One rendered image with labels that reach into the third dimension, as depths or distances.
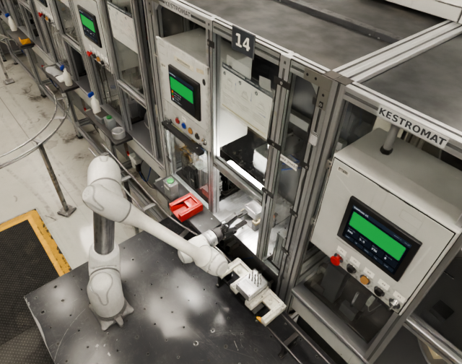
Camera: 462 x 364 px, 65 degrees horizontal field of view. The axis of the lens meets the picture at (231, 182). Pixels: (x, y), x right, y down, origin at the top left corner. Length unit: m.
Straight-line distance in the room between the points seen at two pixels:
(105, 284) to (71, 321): 0.35
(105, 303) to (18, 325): 1.24
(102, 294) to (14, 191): 2.35
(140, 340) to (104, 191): 0.86
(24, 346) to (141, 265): 1.09
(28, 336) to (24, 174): 1.79
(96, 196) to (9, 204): 2.51
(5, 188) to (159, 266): 2.29
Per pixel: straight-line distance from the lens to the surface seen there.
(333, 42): 1.48
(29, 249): 3.51
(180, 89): 1.84
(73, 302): 2.26
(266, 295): 1.93
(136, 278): 2.25
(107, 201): 1.53
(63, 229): 3.55
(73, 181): 3.98
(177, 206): 2.20
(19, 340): 3.07
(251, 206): 2.08
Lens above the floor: 2.54
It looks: 43 degrees down
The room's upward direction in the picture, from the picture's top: 2 degrees clockwise
